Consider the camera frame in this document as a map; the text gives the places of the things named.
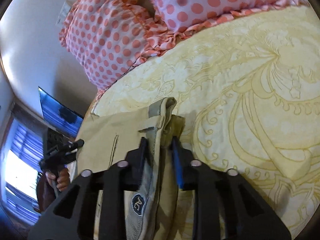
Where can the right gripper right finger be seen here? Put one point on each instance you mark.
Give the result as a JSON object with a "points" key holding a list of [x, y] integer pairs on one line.
{"points": [[226, 195]]}

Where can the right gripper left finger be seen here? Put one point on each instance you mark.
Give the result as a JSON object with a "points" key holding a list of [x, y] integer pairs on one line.
{"points": [[72, 214]]}

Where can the beige khaki pants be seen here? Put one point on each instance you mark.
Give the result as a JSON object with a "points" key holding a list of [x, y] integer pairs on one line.
{"points": [[122, 154]]}

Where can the person's left hand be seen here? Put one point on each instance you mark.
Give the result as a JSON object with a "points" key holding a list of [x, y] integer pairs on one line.
{"points": [[62, 181]]}

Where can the black flat-screen television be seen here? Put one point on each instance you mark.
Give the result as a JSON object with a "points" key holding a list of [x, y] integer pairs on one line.
{"points": [[65, 120]]}

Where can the yellow patterned bed cover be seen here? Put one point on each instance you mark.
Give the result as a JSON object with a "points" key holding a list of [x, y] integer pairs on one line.
{"points": [[249, 92]]}

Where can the left pink polka-dot pillow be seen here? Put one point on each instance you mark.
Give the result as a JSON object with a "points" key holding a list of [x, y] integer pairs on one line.
{"points": [[111, 37]]}

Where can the white wall outlet plate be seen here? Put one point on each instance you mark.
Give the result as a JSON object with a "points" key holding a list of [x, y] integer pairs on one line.
{"points": [[63, 14]]}

